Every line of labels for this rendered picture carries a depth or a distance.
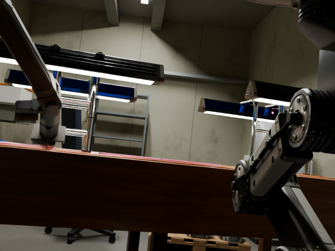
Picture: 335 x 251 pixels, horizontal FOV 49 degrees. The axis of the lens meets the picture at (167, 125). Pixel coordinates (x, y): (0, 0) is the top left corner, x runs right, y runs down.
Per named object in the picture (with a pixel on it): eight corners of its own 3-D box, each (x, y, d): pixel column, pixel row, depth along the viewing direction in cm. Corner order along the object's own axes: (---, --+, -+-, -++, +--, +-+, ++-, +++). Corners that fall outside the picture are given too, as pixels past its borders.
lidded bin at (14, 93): (4, 105, 591) (6, 87, 593) (31, 108, 594) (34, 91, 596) (-9, 101, 540) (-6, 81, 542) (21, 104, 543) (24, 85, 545)
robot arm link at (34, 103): (59, 104, 103) (57, 83, 109) (14, 104, 99) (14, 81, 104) (56, 132, 112) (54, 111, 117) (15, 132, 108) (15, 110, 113)
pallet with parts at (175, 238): (257, 265, 293) (261, 219, 296) (146, 255, 287) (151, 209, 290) (221, 231, 419) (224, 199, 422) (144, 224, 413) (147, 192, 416)
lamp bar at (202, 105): (305, 125, 209) (306, 112, 209) (202, 110, 193) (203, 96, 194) (297, 125, 216) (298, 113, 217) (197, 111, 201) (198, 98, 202)
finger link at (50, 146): (34, 142, 126) (34, 123, 119) (56, 145, 127) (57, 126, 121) (31, 158, 121) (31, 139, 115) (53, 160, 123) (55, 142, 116)
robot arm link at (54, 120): (61, 113, 109) (60, 99, 113) (36, 113, 107) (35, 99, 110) (59, 128, 114) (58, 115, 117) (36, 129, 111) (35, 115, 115)
